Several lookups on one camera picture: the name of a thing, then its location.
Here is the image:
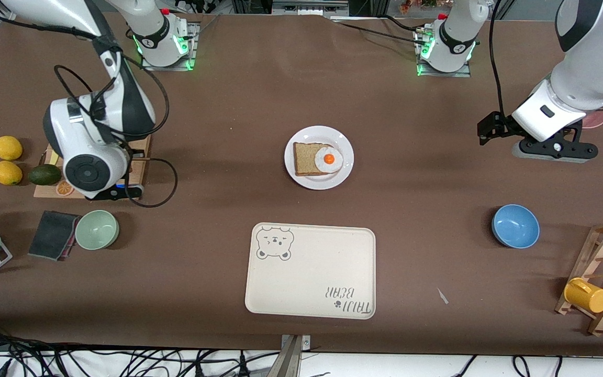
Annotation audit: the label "grey equipment box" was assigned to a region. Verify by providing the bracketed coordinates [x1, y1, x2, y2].
[272, 0, 350, 16]

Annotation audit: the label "round white plate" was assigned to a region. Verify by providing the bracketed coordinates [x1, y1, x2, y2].
[284, 126, 355, 190]

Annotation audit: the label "dark grey folded cloth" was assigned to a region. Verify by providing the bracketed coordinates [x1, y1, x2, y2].
[28, 210, 81, 261]

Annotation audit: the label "wooden cutting board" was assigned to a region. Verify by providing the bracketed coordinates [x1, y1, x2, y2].
[33, 134, 151, 201]

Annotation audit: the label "yellow mug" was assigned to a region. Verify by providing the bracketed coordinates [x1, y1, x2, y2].
[564, 278, 603, 314]

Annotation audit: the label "black base power cable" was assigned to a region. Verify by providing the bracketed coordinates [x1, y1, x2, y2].
[330, 16, 428, 48]

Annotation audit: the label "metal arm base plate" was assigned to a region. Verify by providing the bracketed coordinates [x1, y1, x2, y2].
[414, 26, 472, 78]
[140, 21, 200, 71]

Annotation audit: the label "yellow lemon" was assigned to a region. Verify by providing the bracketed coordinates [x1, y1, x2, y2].
[0, 161, 23, 186]
[0, 136, 24, 161]

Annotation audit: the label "pale green bowl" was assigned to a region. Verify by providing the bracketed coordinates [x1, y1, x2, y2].
[75, 210, 120, 250]

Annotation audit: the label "blue bowl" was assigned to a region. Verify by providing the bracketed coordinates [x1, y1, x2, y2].
[492, 204, 540, 249]

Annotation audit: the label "dark green avocado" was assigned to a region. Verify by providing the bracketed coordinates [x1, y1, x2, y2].
[28, 164, 62, 186]

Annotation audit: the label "fried egg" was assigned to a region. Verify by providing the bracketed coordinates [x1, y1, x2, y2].
[314, 147, 344, 174]

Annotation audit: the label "tangled black floor cables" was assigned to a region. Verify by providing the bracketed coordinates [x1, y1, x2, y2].
[0, 335, 333, 377]

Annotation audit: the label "cream bear print tray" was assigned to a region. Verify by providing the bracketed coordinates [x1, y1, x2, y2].
[244, 223, 376, 320]

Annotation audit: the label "brown bread slice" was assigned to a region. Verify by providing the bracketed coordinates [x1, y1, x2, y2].
[293, 141, 337, 177]

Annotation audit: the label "pink bowl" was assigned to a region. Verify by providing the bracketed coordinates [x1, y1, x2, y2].
[582, 101, 603, 130]

